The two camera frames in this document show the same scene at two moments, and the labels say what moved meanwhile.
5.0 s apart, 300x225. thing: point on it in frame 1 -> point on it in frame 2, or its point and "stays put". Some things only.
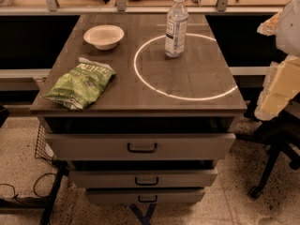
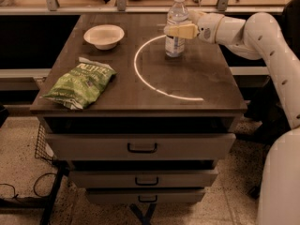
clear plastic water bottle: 176,27 stays put
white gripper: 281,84 -> 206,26
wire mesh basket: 42,148 stays put
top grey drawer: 143,146 stays put
